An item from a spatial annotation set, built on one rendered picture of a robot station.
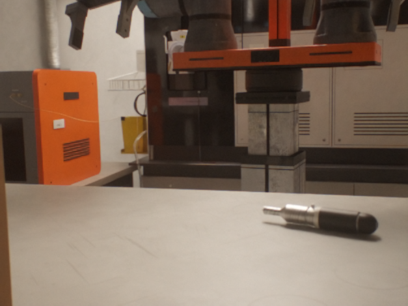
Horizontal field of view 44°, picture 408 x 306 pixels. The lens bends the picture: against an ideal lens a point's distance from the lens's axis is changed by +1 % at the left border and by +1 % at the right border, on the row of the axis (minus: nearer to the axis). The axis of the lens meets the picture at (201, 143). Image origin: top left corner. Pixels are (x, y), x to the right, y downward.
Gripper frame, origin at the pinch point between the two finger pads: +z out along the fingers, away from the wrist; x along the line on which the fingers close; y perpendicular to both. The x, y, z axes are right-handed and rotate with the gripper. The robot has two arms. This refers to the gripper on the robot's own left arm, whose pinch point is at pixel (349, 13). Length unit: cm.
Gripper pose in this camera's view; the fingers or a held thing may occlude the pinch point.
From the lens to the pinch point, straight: 90.8
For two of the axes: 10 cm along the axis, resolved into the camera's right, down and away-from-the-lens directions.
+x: 9.6, 1.4, -2.6
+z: -2.0, 9.5, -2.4
